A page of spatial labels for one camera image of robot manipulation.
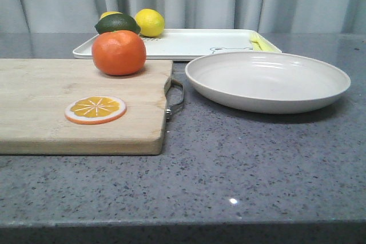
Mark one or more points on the yellow plastic fork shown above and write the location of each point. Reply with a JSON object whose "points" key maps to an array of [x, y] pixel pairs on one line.
{"points": [[256, 42]]}

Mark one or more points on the yellow lemon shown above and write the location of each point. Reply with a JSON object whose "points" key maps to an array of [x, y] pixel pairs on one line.
{"points": [[151, 22], [105, 14]]}

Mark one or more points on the beige round plate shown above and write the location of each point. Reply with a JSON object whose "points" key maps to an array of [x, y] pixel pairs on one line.
{"points": [[269, 83]]}

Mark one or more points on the yellow plastic spoon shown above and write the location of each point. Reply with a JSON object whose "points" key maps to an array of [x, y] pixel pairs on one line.
{"points": [[267, 46]]}

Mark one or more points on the orange slice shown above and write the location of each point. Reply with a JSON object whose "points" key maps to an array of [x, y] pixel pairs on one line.
{"points": [[95, 110]]}

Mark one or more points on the dark green lime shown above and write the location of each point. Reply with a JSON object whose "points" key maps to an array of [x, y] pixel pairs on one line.
{"points": [[116, 22]]}

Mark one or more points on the yellow lemon right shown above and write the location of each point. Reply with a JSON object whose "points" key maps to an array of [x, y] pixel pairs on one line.
{"points": [[151, 22]]}

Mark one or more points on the white rectangular tray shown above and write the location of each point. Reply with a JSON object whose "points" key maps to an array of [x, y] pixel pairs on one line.
{"points": [[188, 44]]}

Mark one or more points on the orange mandarin fruit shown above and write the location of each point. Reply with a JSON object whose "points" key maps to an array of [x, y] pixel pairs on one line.
{"points": [[119, 53]]}

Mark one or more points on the wooden cutting board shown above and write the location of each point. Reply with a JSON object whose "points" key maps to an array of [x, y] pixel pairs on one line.
{"points": [[36, 92]]}

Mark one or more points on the yellow lemon left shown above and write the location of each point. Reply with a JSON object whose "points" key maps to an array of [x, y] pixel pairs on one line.
{"points": [[105, 14]]}

